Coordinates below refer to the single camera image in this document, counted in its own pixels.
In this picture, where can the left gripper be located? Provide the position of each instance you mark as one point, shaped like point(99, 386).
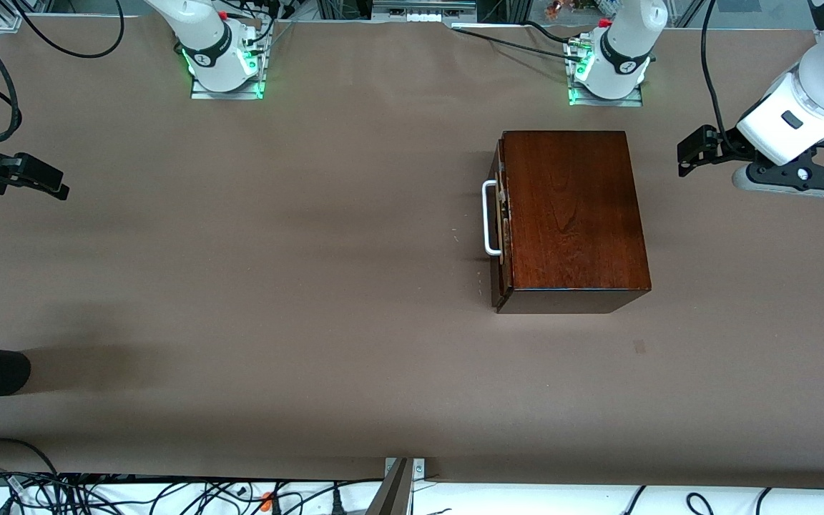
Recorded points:
point(728, 145)

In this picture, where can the wooden drawer with brown front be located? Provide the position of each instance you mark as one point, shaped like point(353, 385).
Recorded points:
point(496, 286)

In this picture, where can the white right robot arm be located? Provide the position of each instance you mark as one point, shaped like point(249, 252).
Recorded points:
point(204, 43)

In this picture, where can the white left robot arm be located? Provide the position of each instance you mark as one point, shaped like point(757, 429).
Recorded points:
point(623, 50)

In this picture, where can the dark brown wooden cabinet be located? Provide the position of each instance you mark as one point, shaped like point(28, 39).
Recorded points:
point(576, 214)

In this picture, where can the white power strip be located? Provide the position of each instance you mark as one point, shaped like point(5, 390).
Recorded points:
point(423, 14)

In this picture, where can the dark grey slanted pole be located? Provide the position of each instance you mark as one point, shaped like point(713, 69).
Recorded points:
point(390, 497)

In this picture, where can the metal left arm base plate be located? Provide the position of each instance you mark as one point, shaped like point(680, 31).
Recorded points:
point(605, 101)

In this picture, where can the aluminium frame profile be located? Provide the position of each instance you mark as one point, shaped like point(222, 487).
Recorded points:
point(4, 18)

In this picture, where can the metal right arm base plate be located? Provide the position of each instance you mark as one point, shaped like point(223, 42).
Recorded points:
point(226, 94)

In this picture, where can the small metal edge bracket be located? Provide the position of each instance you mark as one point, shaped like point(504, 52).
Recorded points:
point(419, 468)

